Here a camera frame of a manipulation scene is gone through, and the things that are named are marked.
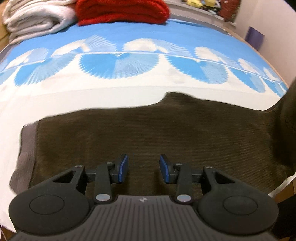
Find dark red cushion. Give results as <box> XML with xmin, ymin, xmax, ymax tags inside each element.
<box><xmin>218</xmin><ymin>0</ymin><xmax>241</xmax><ymax>22</ymax></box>

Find purple paper bag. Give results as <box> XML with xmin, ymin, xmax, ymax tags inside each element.
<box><xmin>245</xmin><ymin>27</ymin><xmax>264</xmax><ymax>51</ymax></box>

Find blue white patterned bedsheet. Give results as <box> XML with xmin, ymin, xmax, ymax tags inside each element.
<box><xmin>1</xmin><ymin>19</ymin><xmax>287</xmax><ymax>230</ymax></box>

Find dark brown corduroy pants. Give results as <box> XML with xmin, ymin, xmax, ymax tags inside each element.
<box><xmin>10</xmin><ymin>84</ymin><xmax>295</xmax><ymax>195</ymax></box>

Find yellow plush toy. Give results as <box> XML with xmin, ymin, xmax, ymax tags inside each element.
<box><xmin>187</xmin><ymin>0</ymin><xmax>217</xmax><ymax>8</ymax></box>

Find red folded blanket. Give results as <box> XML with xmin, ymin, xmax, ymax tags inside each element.
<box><xmin>75</xmin><ymin>0</ymin><xmax>170</xmax><ymax>26</ymax></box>

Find white folded quilt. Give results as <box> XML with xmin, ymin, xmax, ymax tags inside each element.
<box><xmin>2</xmin><ymin>1</ymin><xmax>77</xmax><ymax>44</ymax></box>

